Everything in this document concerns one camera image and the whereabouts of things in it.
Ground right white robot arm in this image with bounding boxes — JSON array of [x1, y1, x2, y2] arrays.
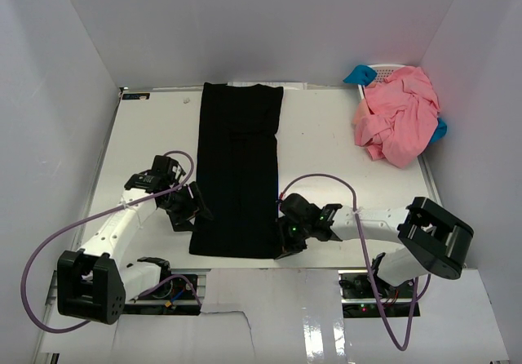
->
[[277, 193, 474, 298]]

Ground white perforated laundry basket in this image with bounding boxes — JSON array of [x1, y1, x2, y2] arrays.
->
[[358, 64, 405, 100]]

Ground printed paper at back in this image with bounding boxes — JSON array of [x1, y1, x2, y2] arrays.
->
[[227, 82, 307, 91]]

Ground pink t shirt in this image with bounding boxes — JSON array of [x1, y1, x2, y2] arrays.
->
[[352, 66, 440, 168]]

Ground blue t shirt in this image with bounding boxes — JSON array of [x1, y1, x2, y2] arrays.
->
[[343, 64, 448, 144]]

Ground black t shirt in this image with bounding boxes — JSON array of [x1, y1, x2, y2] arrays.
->
[[189, 82, 284, 259]]

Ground purple cable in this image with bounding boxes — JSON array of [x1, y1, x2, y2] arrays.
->
[[276, 174, 431, 352], [20, 150, 203, 335]]

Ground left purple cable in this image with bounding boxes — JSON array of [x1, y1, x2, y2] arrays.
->
[[20, 150, 203, 335]]

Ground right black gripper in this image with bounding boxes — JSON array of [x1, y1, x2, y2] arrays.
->
[[274, 216, 312, 260]]

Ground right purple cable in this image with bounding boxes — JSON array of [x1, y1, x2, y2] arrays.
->
[[276, 174, 431, 352]]

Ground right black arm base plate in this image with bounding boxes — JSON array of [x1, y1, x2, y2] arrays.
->
[[338, 270, 414, 319]]

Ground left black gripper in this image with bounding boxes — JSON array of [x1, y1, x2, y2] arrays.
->
[[160, 180, 214, 232]]

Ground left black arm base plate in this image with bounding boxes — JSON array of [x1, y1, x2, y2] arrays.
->
[[123, 273, 206, 316]]

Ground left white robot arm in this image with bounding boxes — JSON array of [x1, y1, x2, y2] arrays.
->
[[57, 152, 213, 325]]

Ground black label sticker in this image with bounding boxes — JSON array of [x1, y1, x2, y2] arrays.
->
[[122, 92, 150, 100]]

